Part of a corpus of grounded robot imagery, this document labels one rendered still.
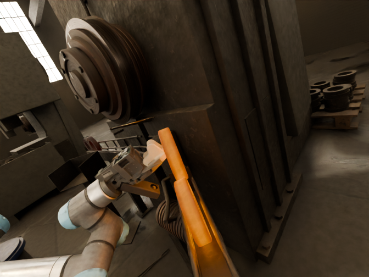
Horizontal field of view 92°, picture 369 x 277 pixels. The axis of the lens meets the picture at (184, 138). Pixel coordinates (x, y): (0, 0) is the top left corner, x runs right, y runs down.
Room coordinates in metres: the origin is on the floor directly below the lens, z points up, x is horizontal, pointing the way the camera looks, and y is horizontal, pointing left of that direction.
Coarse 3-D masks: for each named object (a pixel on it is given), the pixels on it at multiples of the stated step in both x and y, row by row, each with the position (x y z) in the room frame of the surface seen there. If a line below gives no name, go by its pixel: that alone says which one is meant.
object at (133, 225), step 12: (84, 156) 1.26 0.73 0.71; (96, 156) 1.19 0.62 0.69; (60, 168) 1.20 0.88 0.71; (72, 168) 1.28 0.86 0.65; (84, 168) 1.06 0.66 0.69; (96, 168) 1.14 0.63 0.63; (60, 180) 1.15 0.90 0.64; (72, 180) 1.21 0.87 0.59; (84, 180) 1.08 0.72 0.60; (108, 204) 1.15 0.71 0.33; (120, 216) 1.18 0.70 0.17; (132, 228) 1.18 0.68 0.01; (132, 240) 1.06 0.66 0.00
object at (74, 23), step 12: (72, 24) 0.87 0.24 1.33; (84, 24) 0.80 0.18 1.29; (96, 24) 0.81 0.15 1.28; (96, 36) 0.77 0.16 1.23; (108, 36) 0.77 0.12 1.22; (108, 48) 0.74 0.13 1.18; (120, 48) 0.77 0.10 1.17; (120, 60) 0.75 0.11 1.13; (120, 72) 0.73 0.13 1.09; (132, 72) 0.77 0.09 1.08; (132, 84) 0.77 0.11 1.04; (132, 96) 0.78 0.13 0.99; (132, 108) 0.81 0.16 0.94; (120, 120) 0.90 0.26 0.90
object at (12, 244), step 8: (8, 240) 1.03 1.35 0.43; (16, 240) 1.00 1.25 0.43; (24, 240) 1.00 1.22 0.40; (0, 248) 0.98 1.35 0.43; (8, 248) 0.94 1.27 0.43; (16, 248) 0.92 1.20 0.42; (0, 256) 0.90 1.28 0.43; (8, 256) 0.87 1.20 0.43; (16, 256) 0.88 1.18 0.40; (24, 256) 0.93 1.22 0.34
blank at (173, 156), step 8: (168, 128) 0.46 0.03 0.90; (160, 136) 0.43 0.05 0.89; (168, 136) 0.42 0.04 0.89; (168, 144) 0.41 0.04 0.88; (168, 152) 0.39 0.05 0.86; (176, 152) 0.39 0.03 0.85; (168, 160) 0.39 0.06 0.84; (176, 160) 0.39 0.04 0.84; (176, 168) 0.38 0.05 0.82; (184, 168) 0.39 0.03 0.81; (176, 176) 0.39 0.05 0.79; (184, 176) 0.40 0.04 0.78
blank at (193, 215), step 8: (176, 184) 0.35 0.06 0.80; (184, 184) 0.34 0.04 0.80; (176, 192) 0.32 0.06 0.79; (184, 192) 0.32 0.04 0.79; (192, 192) 0.37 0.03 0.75; (184, 200) 0.30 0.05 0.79; (192, 200) 0.30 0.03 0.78; (184, 208) 0.29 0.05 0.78; (192, 208) 0.29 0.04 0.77; (184, 216) 0.28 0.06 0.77; (192, 216) 0.28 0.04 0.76; (200, 216) 0.28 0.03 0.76; (192, 224) 0.27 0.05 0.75; (200, 224) 0.27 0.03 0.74; (192, 232) 0.27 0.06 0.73; (200, 232) 0.26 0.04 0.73; (208, 232) 0.27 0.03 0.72; (200, 240) 0.26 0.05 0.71; (208, 240) 0.27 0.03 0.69
